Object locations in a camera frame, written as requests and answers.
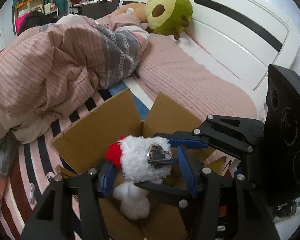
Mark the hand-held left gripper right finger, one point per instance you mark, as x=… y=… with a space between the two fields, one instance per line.
x=187 y=173

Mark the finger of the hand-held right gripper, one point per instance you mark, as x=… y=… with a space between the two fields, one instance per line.
x=165 y=192
x=187 y=142

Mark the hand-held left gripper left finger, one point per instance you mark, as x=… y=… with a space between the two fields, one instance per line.
x=106 y=181

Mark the white plush toy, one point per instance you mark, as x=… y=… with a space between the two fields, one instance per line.
x=135 y=160

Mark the cardboard box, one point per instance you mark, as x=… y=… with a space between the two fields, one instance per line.
x=97 y=135

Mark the pink knit bedspread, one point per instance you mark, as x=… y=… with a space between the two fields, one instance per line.
x=190 y=80

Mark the striped fleece blanket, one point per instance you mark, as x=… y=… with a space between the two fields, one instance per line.
x=37 y=155

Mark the white bed sheet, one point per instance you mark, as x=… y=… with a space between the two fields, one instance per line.
x=205 y=55

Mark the white bed headboard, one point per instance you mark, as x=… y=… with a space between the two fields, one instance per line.
x=240 y=42

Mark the striped duvet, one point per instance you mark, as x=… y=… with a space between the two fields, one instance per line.
x=52 y=62

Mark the avocado plush pillow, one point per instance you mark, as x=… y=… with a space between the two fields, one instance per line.
x=170 y=12

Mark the beige plush toy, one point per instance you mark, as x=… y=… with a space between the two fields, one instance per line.
x=135 y=10

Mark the dark desk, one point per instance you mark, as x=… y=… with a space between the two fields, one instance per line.
x=95 y=8

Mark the black bag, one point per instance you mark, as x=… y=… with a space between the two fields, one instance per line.
x=37 y=20

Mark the pink bag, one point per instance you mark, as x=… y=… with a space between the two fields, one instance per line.
x=20 y=23

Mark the white side shelf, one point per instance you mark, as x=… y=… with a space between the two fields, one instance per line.
x=50 y=10

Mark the yellow shelf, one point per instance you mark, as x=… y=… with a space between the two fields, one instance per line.
x=27 y=1

